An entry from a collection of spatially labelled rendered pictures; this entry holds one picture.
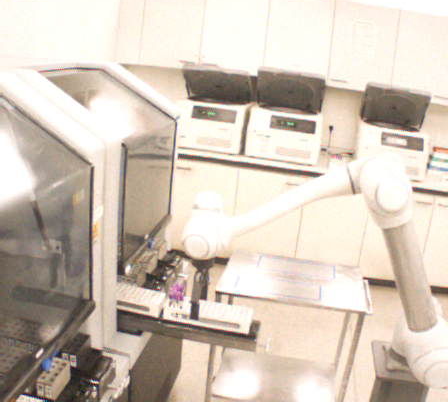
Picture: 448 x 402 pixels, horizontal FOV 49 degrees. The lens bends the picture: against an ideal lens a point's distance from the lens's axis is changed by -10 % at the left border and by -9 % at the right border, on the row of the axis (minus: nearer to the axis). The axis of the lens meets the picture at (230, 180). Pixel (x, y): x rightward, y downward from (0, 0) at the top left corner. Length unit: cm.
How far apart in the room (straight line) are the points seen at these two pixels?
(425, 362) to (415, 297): 21
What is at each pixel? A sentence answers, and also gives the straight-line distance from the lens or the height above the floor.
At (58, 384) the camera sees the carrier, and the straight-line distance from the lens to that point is 146.
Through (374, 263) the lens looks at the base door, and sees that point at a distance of 423.
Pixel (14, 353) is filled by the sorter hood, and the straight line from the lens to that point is 120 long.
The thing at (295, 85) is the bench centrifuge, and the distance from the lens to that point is 418.
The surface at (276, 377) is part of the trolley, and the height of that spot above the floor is 28.
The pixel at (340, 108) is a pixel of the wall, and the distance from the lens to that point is 454.
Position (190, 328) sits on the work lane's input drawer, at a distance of 182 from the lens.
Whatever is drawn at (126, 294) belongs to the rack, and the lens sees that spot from 189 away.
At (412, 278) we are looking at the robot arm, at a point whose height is 115.
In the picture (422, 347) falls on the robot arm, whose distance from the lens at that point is 170.
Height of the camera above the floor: 175
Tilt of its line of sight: 15 degrees down
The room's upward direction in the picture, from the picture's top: 6 degrees clockwise
